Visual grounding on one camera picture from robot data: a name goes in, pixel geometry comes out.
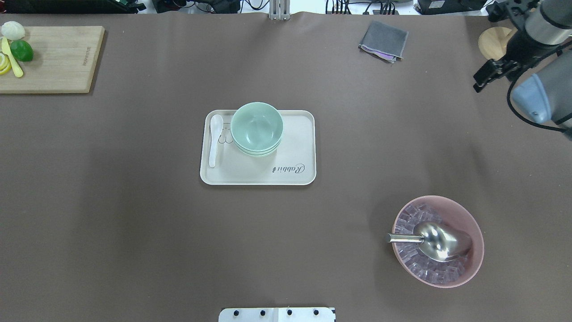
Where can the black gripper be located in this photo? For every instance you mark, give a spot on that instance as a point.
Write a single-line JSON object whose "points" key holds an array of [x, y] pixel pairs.
{"points": [[522, 46]]}

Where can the green bowl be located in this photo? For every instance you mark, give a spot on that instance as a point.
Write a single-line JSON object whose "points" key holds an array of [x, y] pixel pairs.
{"points": [[258, 154], [257, 126]]}

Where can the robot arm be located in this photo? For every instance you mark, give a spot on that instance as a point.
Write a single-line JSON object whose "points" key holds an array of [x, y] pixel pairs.
{"points": [[537, 62]]}

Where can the wooden mug tree stand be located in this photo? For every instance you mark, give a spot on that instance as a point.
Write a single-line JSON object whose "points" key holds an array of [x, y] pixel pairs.
{"points": [[493, 42]]}

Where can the grey cleaning cloth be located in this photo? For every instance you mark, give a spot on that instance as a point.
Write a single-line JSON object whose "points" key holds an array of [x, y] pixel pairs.
{"points": [[384, 41]]}

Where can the pink bowl with ice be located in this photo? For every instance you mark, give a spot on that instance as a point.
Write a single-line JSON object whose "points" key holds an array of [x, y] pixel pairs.
{"points": [[450, 213]]}

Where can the metal ice scoop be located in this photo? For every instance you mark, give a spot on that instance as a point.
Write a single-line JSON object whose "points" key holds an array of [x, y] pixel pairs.
{"points": [[437, 241]]}

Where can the cream rabbit tray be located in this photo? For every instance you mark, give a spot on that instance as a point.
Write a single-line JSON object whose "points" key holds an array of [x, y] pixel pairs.
{"points": [[292, 163]]}

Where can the green bowl on tray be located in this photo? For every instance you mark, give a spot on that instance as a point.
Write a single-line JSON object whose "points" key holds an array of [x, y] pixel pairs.
{"points": [[258, 154]]}

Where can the white ceramic spoon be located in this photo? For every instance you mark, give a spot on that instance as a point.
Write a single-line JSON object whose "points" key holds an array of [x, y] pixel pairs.
{"points": [[215, 128]]}

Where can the wooden cutting board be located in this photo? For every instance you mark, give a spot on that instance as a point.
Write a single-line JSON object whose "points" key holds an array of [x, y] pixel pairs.
{"points": [[65, 59]]}

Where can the green lime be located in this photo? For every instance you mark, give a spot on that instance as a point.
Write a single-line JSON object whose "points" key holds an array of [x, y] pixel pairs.
{"points": [[22, 50]]}

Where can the white garlic bulb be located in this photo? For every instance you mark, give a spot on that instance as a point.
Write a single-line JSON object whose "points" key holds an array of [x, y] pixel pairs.
{"points": [[13, 30]]}

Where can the rear lemon slice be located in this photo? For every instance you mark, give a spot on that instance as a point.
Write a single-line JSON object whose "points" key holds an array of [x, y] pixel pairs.
{"points": [[5, 67]]}

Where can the lemon slice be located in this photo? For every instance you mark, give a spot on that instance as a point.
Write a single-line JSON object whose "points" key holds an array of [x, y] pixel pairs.
{"points": [[3, 57], [5, 67]]}

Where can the front lemon slice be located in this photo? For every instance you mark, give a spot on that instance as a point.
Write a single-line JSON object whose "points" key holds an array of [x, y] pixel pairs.
{"points": [[3, 57]]}

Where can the yellow plastic knife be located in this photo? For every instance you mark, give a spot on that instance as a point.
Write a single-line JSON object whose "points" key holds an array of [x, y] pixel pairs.
{"points": [[16, 69]]}

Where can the aluminium frame post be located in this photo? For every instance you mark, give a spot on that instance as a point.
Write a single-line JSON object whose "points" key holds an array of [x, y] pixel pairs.
{"points": [[279, 10]]}

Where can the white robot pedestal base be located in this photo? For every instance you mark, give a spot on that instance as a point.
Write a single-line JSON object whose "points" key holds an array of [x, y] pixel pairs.
{"points": [[278, 314]]}

